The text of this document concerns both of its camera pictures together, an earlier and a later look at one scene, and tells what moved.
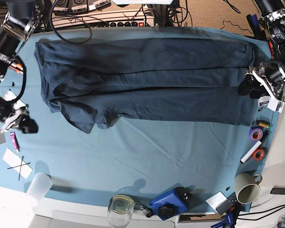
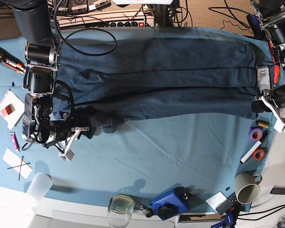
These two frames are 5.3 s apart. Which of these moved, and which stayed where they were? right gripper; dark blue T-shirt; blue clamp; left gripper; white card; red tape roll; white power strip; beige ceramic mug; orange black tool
Moved: right gripper; dark blue T-shirt; left gripper
Stayed: beige ceramic mug; orange black tool; white power strip; white card; red tape roll; blue clamp
